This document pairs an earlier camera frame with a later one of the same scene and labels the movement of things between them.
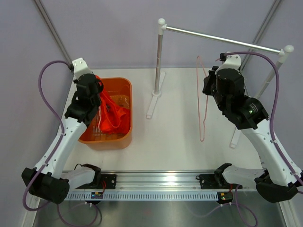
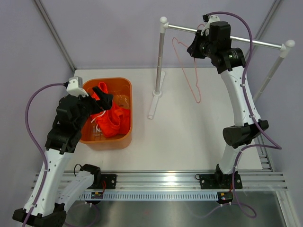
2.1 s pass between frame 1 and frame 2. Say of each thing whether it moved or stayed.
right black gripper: moved
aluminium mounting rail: stayed
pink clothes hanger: moved
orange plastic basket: stayed
